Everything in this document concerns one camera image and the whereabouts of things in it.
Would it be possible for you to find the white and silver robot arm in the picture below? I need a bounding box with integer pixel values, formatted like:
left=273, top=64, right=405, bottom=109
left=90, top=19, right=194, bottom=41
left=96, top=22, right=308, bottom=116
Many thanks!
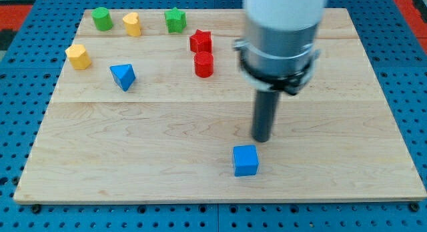
left=234, top=0, right=328, bottom=95

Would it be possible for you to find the blue triangle block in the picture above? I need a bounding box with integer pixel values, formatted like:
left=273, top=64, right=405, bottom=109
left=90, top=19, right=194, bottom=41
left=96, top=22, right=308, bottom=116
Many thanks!
left=109, top=64, right=136, bottom=91

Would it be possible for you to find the red cylinder block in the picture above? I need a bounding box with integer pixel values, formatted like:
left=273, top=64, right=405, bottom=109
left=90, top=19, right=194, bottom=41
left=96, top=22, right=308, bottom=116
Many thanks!
left=193, top=51, right=214, bottom=78

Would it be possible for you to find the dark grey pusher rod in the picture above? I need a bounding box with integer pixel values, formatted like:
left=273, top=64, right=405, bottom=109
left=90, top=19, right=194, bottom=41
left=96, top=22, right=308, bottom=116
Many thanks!
left=251, top=91, right=280, bottom=143

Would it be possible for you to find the blue cube block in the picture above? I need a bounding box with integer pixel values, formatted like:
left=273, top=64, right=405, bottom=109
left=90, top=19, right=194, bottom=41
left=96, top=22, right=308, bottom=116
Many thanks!
left=233, top=145, right=259, bottom=177

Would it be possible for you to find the light wooden board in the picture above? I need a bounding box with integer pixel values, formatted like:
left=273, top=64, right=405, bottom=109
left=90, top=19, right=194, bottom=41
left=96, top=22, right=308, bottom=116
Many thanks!
left=13, top=9, right=426, bottom=205

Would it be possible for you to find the red star block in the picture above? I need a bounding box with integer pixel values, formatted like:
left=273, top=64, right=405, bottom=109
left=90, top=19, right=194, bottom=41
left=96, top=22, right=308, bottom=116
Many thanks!
left=189, top=29, right=212, bottom=53

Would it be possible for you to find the green star block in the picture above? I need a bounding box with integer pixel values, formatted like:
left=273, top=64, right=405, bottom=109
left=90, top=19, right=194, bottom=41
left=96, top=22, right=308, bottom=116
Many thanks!
left=164, top=7, right=186, bottom=33

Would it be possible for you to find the yellow heart block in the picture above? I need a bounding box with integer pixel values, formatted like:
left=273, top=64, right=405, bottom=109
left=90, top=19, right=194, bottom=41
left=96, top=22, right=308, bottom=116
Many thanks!
left=122, top=12, right=141, bottom=37

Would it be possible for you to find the green cylinder block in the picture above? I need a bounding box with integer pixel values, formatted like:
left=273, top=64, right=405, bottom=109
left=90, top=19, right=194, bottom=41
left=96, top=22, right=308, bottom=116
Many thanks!
left=91, top=7, right=113, bottom=31

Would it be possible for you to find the yellow hexagon block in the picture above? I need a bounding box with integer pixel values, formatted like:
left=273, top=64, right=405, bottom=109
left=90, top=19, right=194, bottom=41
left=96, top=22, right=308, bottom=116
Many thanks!
left=65, top=44, right=91, bottom=70

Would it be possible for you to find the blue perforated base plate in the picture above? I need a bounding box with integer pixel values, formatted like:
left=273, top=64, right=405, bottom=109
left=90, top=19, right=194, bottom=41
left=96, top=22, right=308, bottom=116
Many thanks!
left=1, top=0, right=426, bottom=231

